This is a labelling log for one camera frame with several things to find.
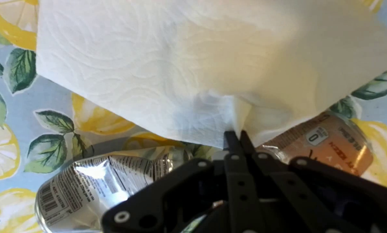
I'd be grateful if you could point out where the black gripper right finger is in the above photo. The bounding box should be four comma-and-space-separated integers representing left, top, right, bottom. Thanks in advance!
241, 130, 387, 233

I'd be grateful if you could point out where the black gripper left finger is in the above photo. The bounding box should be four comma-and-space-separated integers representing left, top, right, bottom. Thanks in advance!
101, 130, 268, 233

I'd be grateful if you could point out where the brown energy drink can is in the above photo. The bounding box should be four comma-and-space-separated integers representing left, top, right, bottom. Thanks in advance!
256, 109, 375, 179

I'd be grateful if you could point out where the white paper towel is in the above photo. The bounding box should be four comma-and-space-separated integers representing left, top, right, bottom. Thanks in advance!
35, 0, 387, 150

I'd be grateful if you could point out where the lemon print tablecloth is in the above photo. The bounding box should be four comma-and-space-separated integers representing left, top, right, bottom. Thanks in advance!
0, 0, 387, 233

